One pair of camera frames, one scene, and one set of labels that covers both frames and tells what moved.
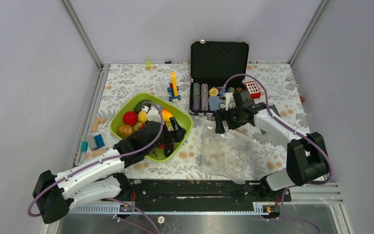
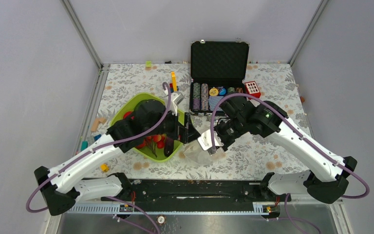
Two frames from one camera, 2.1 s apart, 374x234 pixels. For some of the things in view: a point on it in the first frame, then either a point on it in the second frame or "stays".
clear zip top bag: (233, 154) to (195, 152)
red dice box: (253, 89) stays
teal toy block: (84, 146) stays
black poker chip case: (215, 65) stays
